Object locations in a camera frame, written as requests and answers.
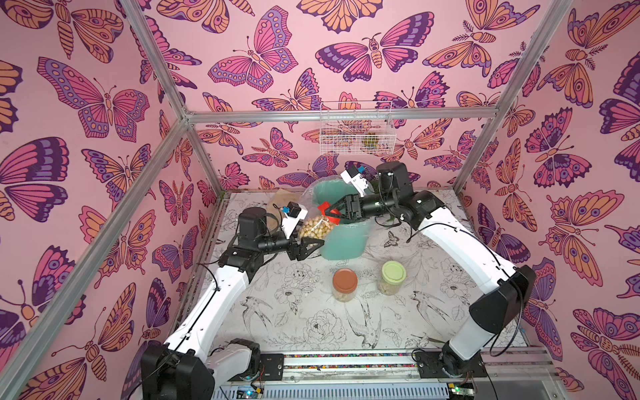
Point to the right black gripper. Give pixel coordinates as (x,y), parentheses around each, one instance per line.
(348,205)

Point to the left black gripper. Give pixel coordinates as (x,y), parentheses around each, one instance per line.
(298,253)

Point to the red jar lid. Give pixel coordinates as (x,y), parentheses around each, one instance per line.
(330,212)

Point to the clear jar of peanuts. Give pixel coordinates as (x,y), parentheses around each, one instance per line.
(316,226)

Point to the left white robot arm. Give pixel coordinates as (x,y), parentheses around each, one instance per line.
(236,269)

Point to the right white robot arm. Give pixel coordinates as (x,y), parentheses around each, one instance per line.
(506,286)

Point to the clear plastic bin liner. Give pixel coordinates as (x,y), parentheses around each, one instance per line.
(310,197)

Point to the teal plastic trash bin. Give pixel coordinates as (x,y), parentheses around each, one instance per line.
(346,241)

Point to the brown-lid peanut jar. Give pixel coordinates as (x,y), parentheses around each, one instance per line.
(345,284)

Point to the green-lid peanut jar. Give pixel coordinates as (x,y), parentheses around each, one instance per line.
(393,275)

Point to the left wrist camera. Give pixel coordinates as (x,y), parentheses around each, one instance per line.
(293,215)

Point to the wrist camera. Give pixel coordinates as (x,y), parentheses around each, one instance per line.
(354,176)
(293,215)

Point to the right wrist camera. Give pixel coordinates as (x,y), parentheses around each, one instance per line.
(354,176)

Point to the white wire basket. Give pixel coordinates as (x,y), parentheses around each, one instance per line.
(357,132)

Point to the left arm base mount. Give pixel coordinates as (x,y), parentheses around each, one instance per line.
(269,367)

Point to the aluminium front rail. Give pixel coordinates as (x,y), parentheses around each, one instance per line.
(520,364)

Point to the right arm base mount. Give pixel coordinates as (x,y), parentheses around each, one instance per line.
(435,364)

